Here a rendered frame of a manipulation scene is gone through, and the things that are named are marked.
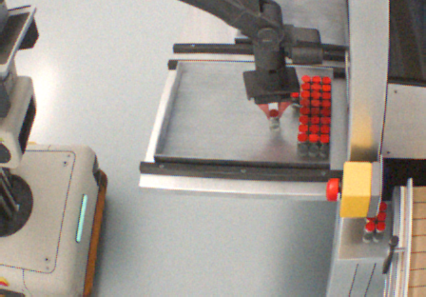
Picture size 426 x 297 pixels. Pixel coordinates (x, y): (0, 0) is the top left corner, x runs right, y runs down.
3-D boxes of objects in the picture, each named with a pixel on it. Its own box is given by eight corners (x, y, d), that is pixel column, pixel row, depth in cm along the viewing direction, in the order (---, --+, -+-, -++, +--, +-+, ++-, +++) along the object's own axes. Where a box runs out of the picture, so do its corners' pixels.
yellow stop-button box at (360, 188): (377, 186, 112) (380, 161, 107) (375, 218, 108) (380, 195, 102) (339, 185, 114) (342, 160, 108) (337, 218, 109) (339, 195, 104)
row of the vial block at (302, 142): (312, 89, 140) (311, 74, 136) (307, 157, 129) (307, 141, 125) (301, 89, 140) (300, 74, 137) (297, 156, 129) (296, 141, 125)
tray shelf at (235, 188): (365, -8, 166) (364, -12, 164) (377, 200, 122) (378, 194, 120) (199, -18, 174) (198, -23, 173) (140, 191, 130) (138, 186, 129)
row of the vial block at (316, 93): (321, 90, 139) (320, 75, 136) (318, 157, 128) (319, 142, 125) (312, 89, 140) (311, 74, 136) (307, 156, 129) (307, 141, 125)
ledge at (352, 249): (402, 207, 119) (404, 203, 118) (399, 261, 111) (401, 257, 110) (341, 208, 122) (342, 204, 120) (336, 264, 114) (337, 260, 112)
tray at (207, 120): (333, 79, 142) (333, 68, 139) (329, 174, 125) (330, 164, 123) (180, 71, 148) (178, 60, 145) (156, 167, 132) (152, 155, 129)
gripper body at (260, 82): (300, 96, 123) (300, 68, 118) (247, 103, 123) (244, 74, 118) (294, 72, 127) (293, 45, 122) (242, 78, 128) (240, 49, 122)
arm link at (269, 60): (251, 26, 117) (252, 46, 114) (289, 26, 117) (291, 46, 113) (254, 52, 123) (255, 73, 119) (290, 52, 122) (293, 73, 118)
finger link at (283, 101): (293, 127, 129) (292, 93, 122) (257, 131, 129) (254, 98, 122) (287, 101, 134) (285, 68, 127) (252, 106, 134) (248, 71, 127)
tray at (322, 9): (366, -3, 161) (366, -12, 158) (375, 59, 145) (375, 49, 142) (246, -13, 167) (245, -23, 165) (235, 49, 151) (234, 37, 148)
